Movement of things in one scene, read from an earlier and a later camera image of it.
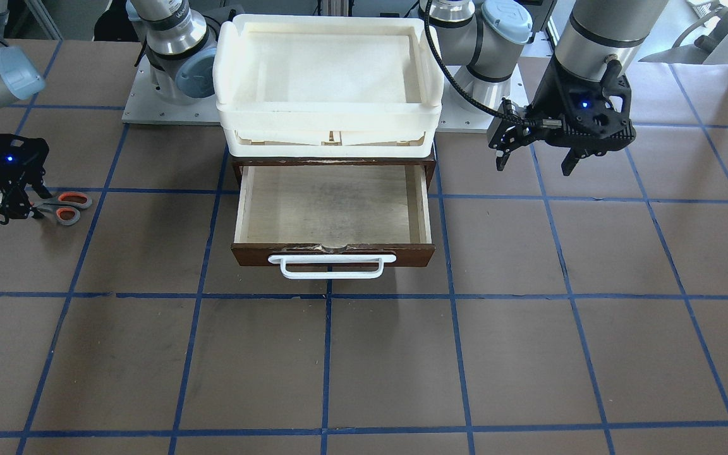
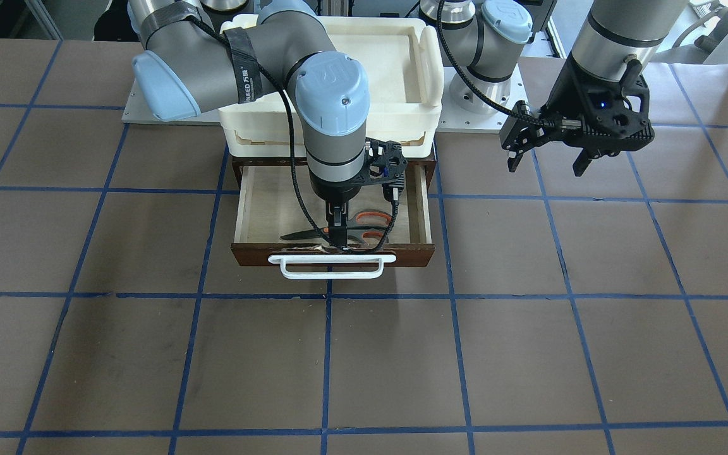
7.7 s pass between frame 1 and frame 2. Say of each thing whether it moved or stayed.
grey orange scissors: moved
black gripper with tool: moved
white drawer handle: stayed
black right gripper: moved
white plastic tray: stayed
